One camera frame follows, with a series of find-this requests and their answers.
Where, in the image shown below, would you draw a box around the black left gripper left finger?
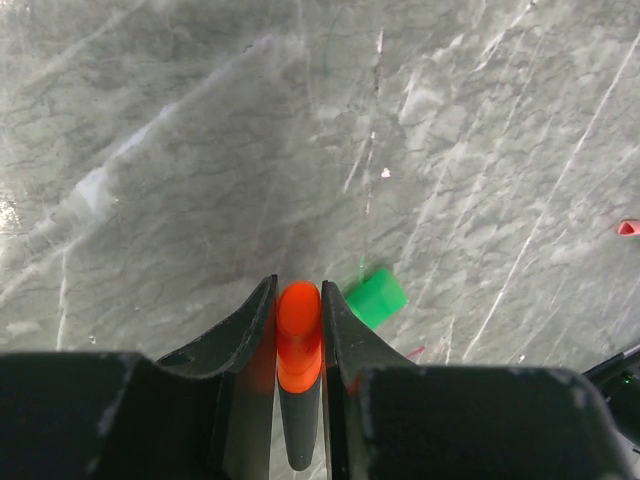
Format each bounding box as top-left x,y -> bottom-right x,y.
1,276 -> 278,479

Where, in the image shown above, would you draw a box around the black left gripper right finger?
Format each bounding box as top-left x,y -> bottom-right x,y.
321,281 -> 634,479

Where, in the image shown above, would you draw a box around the black orange highlighter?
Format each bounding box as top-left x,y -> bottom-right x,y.
276,281 -> 322,471

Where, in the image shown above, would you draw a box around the pink marker cap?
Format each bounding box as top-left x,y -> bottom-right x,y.
617,219 -> 640,237

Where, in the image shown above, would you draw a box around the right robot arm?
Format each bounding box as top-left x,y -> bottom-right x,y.
583,345 -> 639,454

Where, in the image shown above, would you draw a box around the green pen cap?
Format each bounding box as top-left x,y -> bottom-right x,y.
346,269 -> 408,330

